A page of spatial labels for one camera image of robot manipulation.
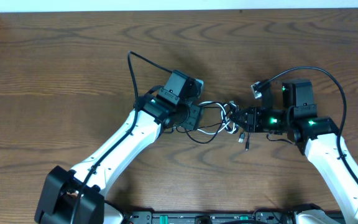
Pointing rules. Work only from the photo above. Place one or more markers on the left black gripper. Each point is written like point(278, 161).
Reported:
point(194, 117)

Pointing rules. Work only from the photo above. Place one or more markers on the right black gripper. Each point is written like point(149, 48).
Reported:
point(241, 116)

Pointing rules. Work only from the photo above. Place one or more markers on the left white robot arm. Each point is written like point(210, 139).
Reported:
point(78, 195)

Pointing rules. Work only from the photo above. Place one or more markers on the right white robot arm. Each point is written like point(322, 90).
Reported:
point(316, 137)

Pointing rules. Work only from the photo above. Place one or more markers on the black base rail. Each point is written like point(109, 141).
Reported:
point(258, 216)

